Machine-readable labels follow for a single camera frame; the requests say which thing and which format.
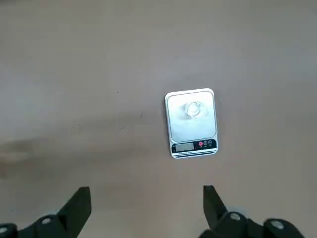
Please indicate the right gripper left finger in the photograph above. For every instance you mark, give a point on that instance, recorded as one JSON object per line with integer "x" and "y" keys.
{"x": 67, "y": 223}

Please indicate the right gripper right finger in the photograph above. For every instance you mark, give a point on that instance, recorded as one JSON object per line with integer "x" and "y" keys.
{"x": 223, "y": 225}

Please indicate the clear measuring cup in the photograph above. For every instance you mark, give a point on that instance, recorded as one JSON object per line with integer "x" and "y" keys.
{"x": 194, "y": 110}

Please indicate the white electronic scale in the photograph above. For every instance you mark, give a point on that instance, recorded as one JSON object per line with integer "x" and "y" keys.
{"x": 193, "y": 131}

